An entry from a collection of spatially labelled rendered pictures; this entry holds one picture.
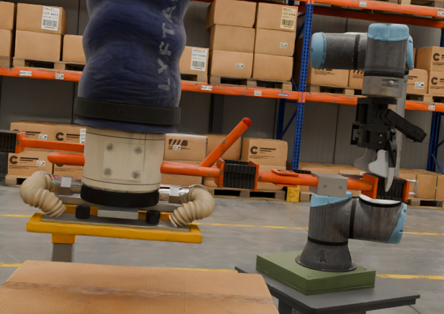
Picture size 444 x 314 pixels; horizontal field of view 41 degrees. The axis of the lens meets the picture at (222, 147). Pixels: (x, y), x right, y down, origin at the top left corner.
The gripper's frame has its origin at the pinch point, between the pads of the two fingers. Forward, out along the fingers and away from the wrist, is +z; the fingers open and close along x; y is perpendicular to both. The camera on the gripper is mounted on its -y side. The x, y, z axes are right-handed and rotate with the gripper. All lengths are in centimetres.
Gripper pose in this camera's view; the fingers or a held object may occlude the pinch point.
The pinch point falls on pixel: (381, 184)
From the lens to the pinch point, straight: 143.5
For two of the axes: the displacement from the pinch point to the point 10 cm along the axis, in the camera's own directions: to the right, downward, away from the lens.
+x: 1.3, 0.8, -9.9
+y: -9.9, -0.7, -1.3
